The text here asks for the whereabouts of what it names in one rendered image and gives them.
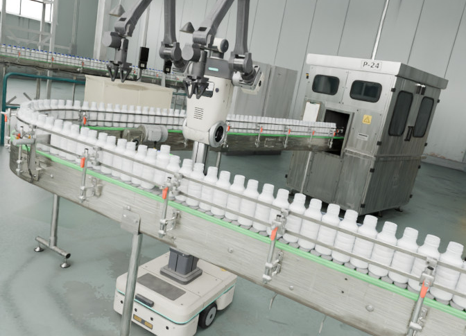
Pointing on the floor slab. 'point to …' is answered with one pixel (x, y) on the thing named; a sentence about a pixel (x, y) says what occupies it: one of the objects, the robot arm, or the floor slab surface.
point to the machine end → (367, 131)
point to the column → (102, 22)
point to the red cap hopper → (28, 28)
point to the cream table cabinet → (126, 93)
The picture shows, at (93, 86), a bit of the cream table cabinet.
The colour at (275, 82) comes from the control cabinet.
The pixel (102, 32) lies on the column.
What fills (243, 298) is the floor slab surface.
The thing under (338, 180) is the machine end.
